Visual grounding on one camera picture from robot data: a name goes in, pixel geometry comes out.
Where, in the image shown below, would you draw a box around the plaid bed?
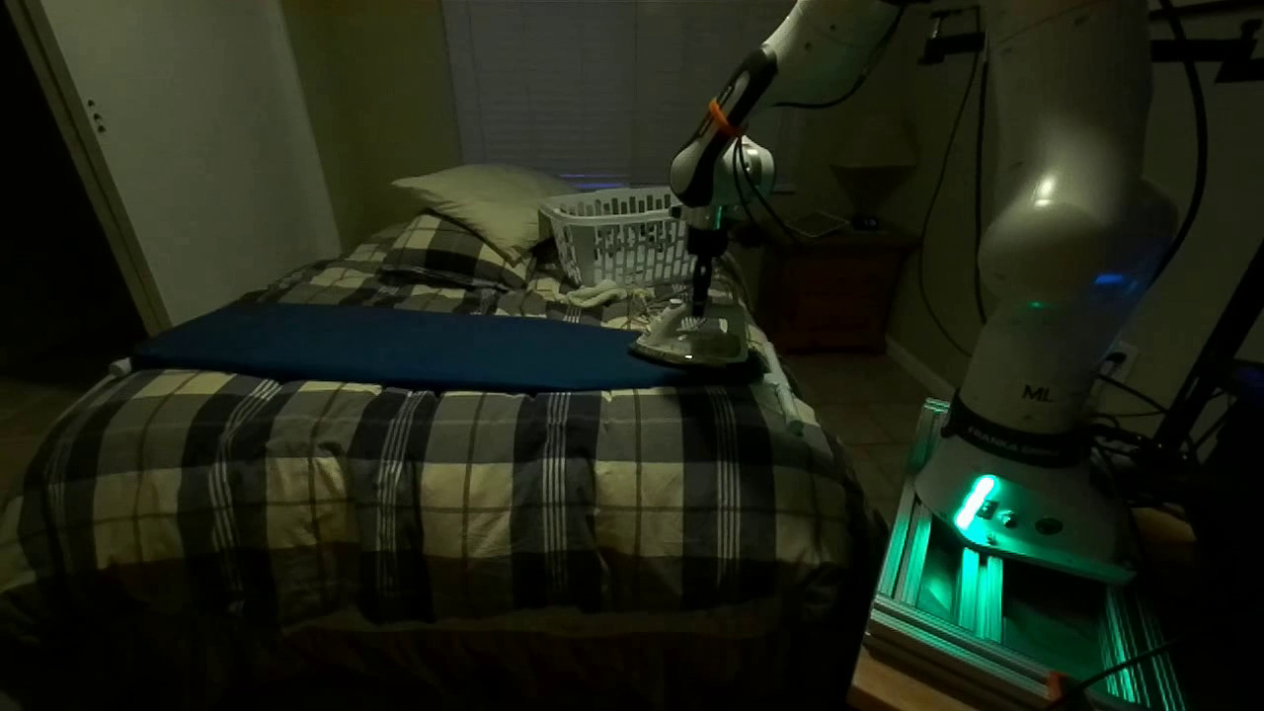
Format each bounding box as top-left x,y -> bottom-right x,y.
0,210 -> 883,640

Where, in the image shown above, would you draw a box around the light wooden platform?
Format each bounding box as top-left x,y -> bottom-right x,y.
844,653 -> 961,711

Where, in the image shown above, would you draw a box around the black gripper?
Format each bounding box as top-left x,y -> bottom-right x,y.
681,192 -> 735,317

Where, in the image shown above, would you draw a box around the dark wooden nightstand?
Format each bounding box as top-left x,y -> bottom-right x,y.
753,221 -> 919,357

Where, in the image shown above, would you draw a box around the pale clothes iron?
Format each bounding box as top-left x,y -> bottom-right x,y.
629,291 -> 764,376

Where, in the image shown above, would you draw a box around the crumpled white cloth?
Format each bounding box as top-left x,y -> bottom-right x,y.
549,276 -> 624,317

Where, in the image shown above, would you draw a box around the beige pillow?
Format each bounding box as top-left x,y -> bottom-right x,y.
392,162 -> 578,263

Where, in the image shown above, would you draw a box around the white laundry basket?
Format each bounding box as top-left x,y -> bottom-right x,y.
536,187 -> 702,289

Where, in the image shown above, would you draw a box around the white door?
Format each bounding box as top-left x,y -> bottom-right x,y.
4,0 -> 346,337

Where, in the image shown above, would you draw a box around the small table lamp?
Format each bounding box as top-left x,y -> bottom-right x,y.
832,159 -> 916,236

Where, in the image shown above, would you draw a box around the plaid pillow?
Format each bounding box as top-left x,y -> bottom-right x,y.
371,210 -> 536,289

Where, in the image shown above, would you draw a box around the black hanging cable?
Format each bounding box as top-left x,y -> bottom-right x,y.
914,37 -> 997,365

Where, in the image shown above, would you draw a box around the black stand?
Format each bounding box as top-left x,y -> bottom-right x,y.
1141,268 -> 1264,484

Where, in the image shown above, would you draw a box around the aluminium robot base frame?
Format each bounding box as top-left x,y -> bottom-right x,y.
860,390 -> 1193,711

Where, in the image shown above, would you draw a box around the blue ironing board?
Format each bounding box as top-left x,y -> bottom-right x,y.
129,304 -> 691,395

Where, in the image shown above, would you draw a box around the window blinds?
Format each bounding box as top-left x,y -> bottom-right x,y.
440,0 -> 802,191

